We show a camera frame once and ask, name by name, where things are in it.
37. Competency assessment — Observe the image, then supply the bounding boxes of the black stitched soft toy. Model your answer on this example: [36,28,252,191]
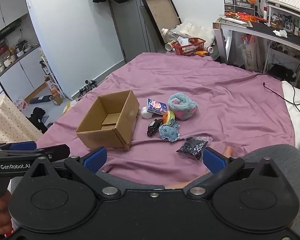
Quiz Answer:
[147,119,162,137]

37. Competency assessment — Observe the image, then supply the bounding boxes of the orange bottle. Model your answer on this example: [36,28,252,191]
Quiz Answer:
[197,50,209,56]

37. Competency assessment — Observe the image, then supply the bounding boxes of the grey door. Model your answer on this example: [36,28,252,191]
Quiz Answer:
[109,0,164,62]

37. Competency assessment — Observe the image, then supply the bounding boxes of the hamburger plush toy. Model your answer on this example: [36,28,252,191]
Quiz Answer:
[162,110,175,125]

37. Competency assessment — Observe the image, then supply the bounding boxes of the clear plastic bottle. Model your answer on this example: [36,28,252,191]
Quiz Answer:
[161,28,190,43]

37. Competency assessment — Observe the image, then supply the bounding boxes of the white soft wad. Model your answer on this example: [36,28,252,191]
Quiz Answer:
[141,107,153,119]

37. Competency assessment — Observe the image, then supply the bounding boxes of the person's left hand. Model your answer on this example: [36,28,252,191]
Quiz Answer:
[0,191,13,235]

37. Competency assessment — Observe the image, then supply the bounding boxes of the paper tape roll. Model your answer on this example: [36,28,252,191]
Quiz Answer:
[165,41,175,51]

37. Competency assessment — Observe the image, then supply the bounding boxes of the grey drawer organizer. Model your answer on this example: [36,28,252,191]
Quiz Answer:
[224,0,255,15]

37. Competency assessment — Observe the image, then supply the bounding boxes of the red plastic basket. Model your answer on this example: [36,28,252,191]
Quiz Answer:
[172,37,205,56]

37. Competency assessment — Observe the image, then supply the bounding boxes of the white kitchen cabinet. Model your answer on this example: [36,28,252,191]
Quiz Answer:
[0,0,65,111]

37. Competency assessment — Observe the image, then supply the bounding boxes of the black framed cork board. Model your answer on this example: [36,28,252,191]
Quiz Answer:
[142,0,181,45]

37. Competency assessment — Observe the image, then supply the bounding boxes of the blue knitted soft toy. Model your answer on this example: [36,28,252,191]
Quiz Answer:
[159,119,180,142]

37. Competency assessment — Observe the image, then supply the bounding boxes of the small cardboard box on floor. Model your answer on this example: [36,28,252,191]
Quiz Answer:
[50,94,63,106]

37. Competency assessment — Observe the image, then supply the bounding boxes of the white pillow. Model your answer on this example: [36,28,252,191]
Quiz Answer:
[282,81,300,149]

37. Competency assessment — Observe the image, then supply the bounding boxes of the pair of sneakers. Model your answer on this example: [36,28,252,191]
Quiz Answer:
[79,80,97,96]

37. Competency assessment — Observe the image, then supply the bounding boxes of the purple bed sheet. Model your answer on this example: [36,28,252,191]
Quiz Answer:
[37,53,295,186]

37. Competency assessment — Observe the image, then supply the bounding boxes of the brown cardboard box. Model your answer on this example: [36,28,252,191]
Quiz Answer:
[76,90,140,150]

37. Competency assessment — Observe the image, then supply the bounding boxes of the white plastic bag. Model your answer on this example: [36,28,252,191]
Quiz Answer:
[176,20,215,46]

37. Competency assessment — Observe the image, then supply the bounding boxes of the black cable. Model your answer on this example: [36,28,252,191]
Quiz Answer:
[262,81,300,117]

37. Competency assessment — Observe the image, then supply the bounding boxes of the white desk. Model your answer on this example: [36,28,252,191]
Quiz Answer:
[212,18,300,63]

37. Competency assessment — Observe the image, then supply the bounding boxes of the dotted tablecloth table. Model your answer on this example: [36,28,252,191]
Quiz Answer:
[0,94,43,143]

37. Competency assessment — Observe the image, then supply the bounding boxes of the blue fluffy plush slipper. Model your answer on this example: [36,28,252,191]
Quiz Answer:
[167,92,199,120]

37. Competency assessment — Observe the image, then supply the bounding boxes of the blue tissue pack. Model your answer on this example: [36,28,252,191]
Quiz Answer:
[146,99,168,116]

